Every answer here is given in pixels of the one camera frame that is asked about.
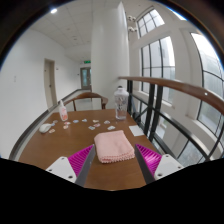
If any clear shaker bottle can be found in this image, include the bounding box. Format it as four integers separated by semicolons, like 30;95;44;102
113;85;130;121

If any white computer mouse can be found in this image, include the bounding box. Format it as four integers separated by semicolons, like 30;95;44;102
38;122;54;134

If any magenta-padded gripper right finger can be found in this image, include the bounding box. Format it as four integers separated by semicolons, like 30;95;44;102
133;143;185;185

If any white bottle with orange print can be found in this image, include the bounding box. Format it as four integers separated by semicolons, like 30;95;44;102
58;99;69;122

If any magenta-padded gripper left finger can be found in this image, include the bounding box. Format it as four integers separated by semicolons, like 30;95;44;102
45;143;98;188

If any grey double door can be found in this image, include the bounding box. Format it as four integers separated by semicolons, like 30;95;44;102
79;67;92;90

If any large black-framed window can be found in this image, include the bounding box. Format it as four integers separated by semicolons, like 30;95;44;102
134;6;224;134

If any white column-mounted fixture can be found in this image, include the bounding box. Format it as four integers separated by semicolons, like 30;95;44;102
126;14;138;34

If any pink towel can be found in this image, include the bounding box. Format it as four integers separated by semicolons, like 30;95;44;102
93;129;136;164

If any white single door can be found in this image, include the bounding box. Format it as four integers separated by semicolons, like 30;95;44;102
43;58;58;110

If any brown wooden chair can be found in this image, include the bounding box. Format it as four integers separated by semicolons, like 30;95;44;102
63;92;109;112

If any black railing with wooden handrail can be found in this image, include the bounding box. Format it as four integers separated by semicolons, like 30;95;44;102
118;75;224;162

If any white paper card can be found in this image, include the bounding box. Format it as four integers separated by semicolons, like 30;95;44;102
128;124;146;137

